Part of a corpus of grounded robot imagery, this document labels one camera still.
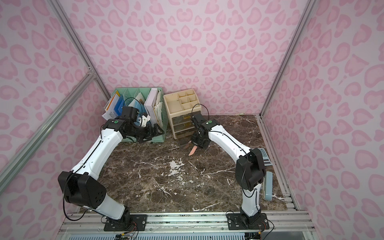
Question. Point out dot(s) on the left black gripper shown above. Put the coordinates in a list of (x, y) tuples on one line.
[(151, 131)]

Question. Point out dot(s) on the blue folders in organizer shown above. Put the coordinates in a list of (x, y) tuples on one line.
[(129, 102)]

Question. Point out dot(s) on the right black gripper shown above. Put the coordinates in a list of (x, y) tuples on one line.
[(198, 141)]

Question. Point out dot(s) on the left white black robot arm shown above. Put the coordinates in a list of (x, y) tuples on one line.
[(80, 185)]

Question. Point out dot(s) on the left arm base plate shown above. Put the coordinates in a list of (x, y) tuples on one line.
[(127, 223)]

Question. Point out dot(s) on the grey blue calculator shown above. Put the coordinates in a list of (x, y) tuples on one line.
[(266, 159)]

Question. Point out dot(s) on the pink fruit knife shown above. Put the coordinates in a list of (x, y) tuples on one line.
[(193, 150)]

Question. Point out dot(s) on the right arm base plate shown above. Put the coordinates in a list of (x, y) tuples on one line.
[(240, 221)]

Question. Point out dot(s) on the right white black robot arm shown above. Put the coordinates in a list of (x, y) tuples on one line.
[(250, 168)]

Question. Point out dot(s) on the green file organizer box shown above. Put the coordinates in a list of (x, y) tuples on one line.
[(141, 95)]

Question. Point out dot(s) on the aluminium front rail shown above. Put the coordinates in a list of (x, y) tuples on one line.
[(288, 225)]

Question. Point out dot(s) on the beige three-drawer organizer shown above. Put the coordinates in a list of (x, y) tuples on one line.
[(180, 106)]

